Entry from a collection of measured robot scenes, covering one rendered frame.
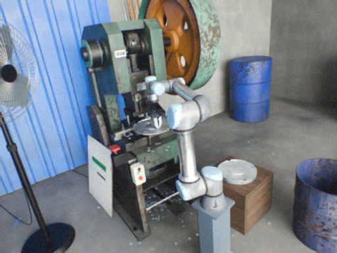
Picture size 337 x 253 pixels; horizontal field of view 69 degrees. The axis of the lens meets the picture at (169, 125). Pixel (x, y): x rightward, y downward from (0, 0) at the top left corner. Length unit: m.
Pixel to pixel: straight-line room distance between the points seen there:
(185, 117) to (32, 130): 2.01
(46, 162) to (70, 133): 0.40
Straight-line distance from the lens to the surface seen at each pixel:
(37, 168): 3.03
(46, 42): 2.78
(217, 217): 1.46
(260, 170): 2.02
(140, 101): 1.75
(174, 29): 1.96
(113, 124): 2.02
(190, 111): 1.16
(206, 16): 1.70
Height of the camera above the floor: 1.45
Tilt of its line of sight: 22 degrees down
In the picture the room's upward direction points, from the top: 6 degrees counter-clockwise
